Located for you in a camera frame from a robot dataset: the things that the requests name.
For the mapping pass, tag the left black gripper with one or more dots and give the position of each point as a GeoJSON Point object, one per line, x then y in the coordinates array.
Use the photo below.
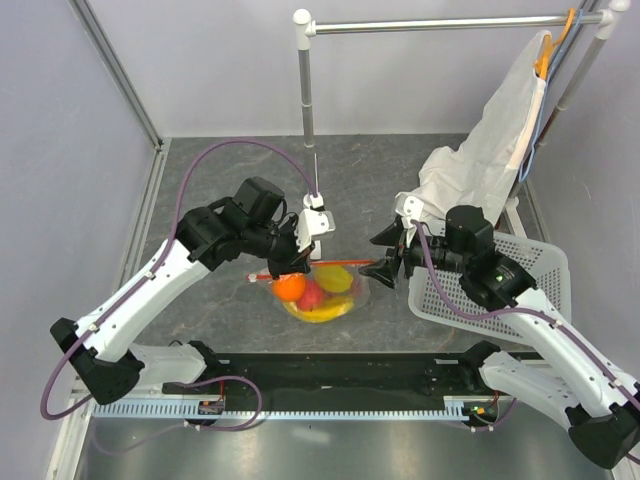
{"type": "Point", "coordinates": [294, 262]}

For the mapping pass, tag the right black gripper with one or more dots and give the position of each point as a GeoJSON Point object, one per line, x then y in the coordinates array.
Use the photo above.
{"type": "Point", "coordinates": [386, 271]}

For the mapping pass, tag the orange fruit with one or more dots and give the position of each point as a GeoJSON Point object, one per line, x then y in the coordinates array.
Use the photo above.
{"type": "Point", "coordinates": [289, 288]}

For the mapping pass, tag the red apple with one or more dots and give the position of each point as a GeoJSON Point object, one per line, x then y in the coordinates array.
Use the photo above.
{"type": "Point", "coordinates": [312, 298]}

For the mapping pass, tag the yellow lemon fruit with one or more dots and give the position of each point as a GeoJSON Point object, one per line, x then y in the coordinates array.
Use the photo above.
{"type": "Point", "coordinates": [334, 279]}

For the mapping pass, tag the clear orange-zipper zip bag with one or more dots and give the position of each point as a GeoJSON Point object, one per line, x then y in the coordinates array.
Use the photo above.
{"type": "Point", "coordinates": [264, 280]}

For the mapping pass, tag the yellow banana bunch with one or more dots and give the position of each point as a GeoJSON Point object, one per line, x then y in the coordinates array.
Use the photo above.
{"type": "Point", "coordinates": [330, 309]}

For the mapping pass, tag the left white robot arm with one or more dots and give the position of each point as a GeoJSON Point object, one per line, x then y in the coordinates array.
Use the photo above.
{"type": "Point", "coordinates": [100, 346]}

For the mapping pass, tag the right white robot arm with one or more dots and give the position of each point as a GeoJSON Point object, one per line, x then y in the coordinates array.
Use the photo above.
{"type": "Point", "coordinates": [592, 399]}

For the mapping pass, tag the white plastic basket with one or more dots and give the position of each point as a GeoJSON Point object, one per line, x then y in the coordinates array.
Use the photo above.
{"type": "Point", "coordinates": [545, 262]}

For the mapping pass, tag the white cloth garment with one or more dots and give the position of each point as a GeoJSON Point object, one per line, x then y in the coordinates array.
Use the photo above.
{"type": "Point", "coordinates": [482, 170]}

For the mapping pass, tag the blue clothes hanger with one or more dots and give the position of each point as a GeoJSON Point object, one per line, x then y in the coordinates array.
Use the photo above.
{"type": "Point", "coordinates": [556, 59]}

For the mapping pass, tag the orange clothes hanger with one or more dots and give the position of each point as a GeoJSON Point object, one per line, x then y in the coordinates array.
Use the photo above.
{"type": "Point", "coordinates": [549, 45]}

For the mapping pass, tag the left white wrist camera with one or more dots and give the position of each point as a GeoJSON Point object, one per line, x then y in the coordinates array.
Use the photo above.
{"type": "Point", "coordinates": [314, 223]}

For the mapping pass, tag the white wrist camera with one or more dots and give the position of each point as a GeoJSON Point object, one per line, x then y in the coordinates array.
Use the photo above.
{"type": "Point", "coordinates": [314, 223]}
{"type": "Point", "coordinates": [409, 208]}

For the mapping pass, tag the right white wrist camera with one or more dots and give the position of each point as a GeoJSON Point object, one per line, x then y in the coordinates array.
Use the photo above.
{"type": "Point", "coordinates": [409, 208]}

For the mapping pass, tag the white slotted cable duct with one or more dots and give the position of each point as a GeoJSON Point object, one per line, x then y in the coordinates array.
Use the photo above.
{"type": "Point", "coordinates": [450, 410]}

